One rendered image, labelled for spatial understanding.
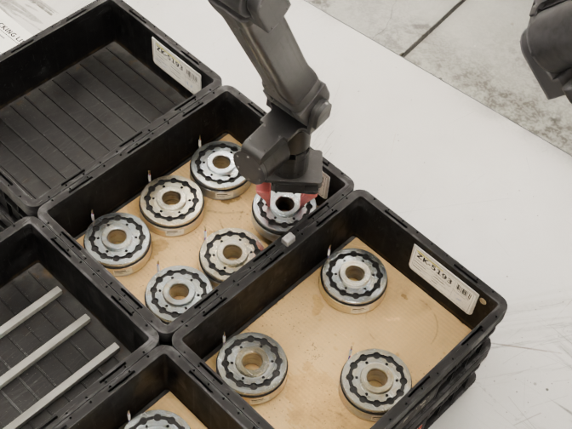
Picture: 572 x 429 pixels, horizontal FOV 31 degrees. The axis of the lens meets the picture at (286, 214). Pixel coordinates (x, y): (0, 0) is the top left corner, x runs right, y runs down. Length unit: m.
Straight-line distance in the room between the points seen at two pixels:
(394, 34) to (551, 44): 2.31
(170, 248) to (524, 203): 0.68
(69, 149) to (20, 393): 0.46
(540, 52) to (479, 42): 2.32
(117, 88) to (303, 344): 0.61
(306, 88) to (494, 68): 1.87
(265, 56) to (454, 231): 0.75
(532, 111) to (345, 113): 1.17
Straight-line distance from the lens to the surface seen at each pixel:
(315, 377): 1.54
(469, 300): 1.57
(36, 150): 1.80
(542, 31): 0.95
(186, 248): 1.65
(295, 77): 1.33
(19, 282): 1.64
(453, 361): 1.46
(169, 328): 1.45
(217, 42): 2.14
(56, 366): 1.56
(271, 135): 1.43
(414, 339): 1.59
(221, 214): 1.69
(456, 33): 3.28
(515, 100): 3.12
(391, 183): 1.92
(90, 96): 1.87
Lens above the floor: 2.18
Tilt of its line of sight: 53 degrees down
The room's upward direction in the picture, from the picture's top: 5 degrees clockwise
